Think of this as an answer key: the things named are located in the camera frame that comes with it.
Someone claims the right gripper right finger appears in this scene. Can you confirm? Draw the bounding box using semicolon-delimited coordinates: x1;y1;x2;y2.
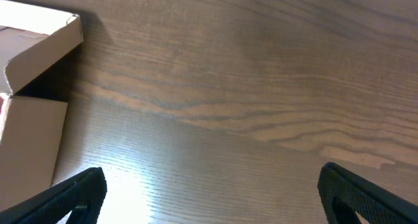
317;162;417;224

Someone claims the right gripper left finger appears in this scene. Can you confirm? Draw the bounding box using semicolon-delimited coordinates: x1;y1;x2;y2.
1;167;107;224

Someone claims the cardboard box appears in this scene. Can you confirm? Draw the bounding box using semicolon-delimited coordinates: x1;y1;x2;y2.
1;0;84;210

